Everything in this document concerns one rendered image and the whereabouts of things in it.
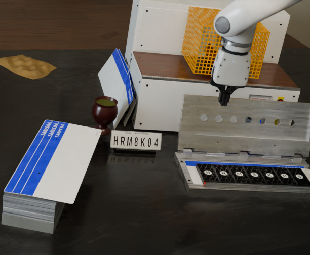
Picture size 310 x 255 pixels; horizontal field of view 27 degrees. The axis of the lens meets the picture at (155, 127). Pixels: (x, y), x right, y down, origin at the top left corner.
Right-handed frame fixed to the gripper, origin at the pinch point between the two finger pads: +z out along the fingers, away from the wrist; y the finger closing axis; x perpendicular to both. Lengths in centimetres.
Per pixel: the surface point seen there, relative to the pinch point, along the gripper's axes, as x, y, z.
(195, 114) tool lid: 5.9, -5.5, 8.8
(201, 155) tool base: 4.3, -1.4, 22.3
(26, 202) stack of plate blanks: -32, -56, 17
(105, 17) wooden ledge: 138, -17, 24
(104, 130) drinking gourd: 18.1, -30.7, 22.9
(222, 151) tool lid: 3.1, 4.7, 19.8
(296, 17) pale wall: 208, 115, 35
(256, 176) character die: -8.9, 12.2, 21.1
